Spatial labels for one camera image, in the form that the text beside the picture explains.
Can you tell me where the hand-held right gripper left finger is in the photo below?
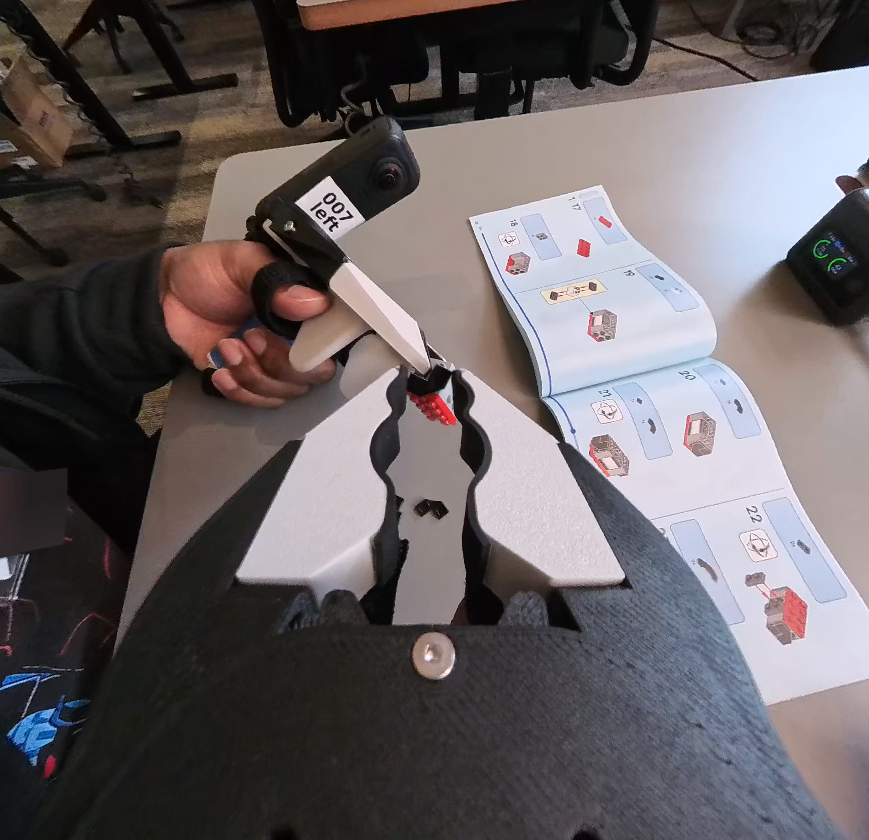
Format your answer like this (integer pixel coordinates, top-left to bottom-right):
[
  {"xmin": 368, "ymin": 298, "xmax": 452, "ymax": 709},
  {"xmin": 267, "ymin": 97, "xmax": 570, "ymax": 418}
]
[{"xmin": 234, "ymin": 365, "xmax": 411, "ymax": 613}]

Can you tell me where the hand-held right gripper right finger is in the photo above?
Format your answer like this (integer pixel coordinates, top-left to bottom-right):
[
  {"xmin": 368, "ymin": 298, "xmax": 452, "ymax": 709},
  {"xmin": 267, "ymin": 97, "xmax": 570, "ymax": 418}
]
[{"xmin": 451, "ymin": 368, "xmax": 625, "ymax": 613}]

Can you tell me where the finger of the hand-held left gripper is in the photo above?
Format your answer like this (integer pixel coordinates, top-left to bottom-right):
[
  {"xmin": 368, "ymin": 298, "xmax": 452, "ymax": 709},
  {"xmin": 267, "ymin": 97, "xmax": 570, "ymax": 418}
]
[{"xmin": 331, "ymin": 259, "xmax": 434, "ymax": 372}]

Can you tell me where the red and grey brick assembly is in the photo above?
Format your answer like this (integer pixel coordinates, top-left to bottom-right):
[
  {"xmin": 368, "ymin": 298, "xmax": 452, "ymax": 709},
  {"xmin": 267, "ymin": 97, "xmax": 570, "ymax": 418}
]
[{"xmin": 406, "ymin": 344, "xmax": 457, "ymax": 428}]

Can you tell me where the person's left forearm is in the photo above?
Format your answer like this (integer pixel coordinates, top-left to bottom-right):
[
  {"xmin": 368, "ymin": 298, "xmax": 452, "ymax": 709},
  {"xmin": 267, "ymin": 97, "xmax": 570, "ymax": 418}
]
[{"xmin": 0, "ymin": 246, "xmax": 187, "ymax": 413}]

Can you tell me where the grey desk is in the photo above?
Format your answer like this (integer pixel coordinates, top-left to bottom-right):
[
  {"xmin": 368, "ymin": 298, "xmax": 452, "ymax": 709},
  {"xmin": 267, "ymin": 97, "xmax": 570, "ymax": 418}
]
[{"xmin": 115, "ymin": 66, "xmax": 869, "ymax": 840}]

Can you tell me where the person's left hand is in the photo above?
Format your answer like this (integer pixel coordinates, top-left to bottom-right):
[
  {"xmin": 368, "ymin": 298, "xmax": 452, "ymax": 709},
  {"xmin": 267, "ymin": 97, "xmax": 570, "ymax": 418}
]
[{"xmin": 159, "ymin": 239, "xmax": 338, "ymax": 410}]

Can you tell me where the light blue instruction booklet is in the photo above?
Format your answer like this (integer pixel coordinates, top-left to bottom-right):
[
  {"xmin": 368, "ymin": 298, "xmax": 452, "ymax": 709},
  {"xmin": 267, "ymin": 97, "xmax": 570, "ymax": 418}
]
[{"xmin": 468, "ymin": 185, "xmax": 869, "ymax": 706}]

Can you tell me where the person's black clothing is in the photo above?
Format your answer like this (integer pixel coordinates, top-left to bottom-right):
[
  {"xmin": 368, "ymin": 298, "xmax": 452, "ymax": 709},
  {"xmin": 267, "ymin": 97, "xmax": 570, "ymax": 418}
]
[{"xmin": 0, "ymin": 378, "xmax": 167, "ymax": 840}]

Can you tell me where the cardboard box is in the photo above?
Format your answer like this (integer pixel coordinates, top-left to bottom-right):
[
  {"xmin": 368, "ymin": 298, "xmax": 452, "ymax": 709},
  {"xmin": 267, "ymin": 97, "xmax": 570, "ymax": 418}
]
[{"xmin": 0, "ymin": 56, "xmax": 74, "ymax": 170}]

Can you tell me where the black power adapter box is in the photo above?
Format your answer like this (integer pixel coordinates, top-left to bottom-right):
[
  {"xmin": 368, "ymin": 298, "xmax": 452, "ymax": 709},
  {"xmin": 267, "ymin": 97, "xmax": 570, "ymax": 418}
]
[{"xmin": 786, "ymin": 188, "xmax": 869, "ymax": 326}]

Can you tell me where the black table frame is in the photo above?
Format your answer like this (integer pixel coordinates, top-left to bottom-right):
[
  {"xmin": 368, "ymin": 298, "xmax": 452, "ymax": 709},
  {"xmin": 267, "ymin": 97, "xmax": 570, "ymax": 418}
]
[{"xmin": 0, "ymin": 0, "xmax": 240, "ymax": 169}]

